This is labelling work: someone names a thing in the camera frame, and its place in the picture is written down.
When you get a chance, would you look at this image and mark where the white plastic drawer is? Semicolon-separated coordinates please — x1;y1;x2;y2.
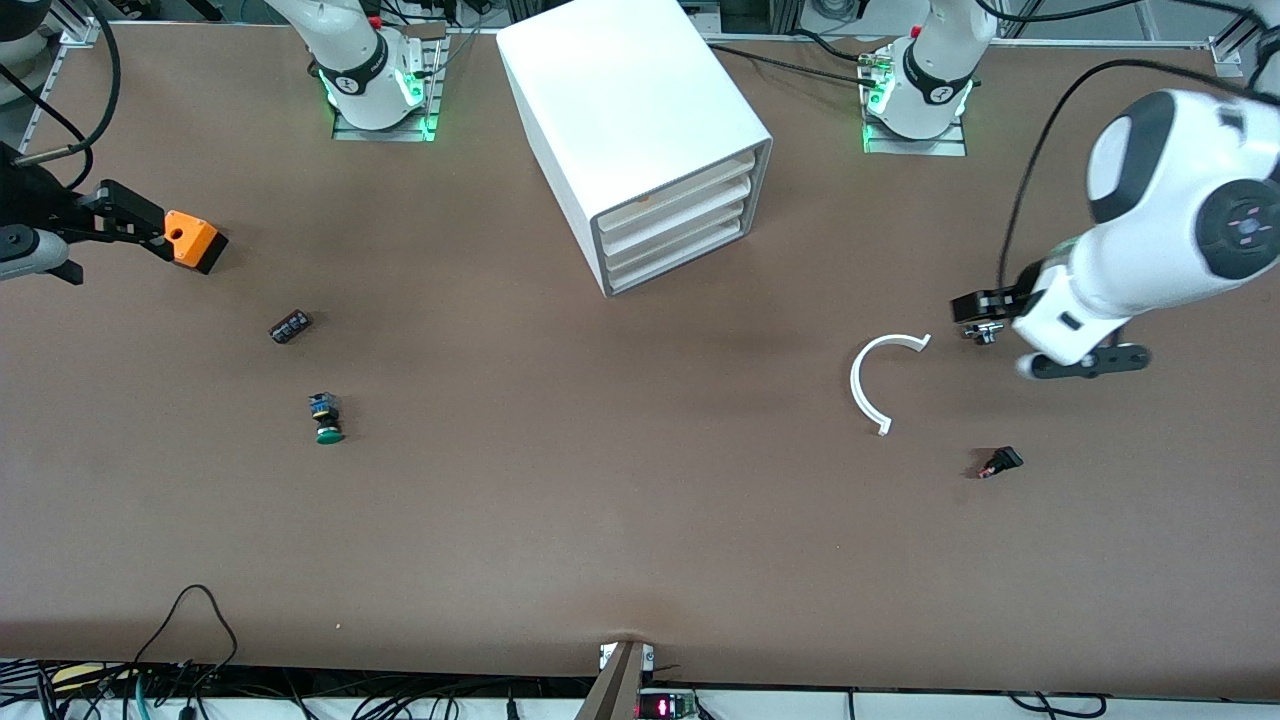
603;198;749;278
598;152;757;241
600;178;753;259
606;218;747;296

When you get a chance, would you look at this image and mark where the green push button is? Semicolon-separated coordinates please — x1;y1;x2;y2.
307;392;347;446

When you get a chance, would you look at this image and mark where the white drawer cabinet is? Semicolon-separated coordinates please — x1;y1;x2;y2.
496;0;776;299

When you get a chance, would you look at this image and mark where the orange box with hole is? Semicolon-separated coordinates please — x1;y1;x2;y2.
162;209;230;277

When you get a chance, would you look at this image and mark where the white curved plastic arc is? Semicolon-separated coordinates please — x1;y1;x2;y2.
849;332;933;438

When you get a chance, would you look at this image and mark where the device with red display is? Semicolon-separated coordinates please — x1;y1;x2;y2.
636;689;699;720

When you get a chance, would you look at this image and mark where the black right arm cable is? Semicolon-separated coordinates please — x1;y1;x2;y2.
0;0;124;191

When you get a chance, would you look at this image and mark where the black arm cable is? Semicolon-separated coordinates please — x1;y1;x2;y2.
0;0;124;191
996;57;1267;292

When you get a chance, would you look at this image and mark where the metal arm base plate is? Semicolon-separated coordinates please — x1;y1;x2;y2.
861;45;969;158
331;35;448;143

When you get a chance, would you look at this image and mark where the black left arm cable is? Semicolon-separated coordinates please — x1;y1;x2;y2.
996;57;1267;292

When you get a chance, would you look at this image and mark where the aluminium frame profile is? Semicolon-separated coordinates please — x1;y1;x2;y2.
40;0;103;51
1206;0;1280;80

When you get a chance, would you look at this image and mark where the black cable on table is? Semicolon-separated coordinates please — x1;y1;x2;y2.
710;28;883;87

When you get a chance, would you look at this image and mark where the black looped cable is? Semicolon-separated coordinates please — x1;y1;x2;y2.
130;584;241;691

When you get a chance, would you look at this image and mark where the brown camera post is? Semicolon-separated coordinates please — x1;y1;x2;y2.
575;640;657;720

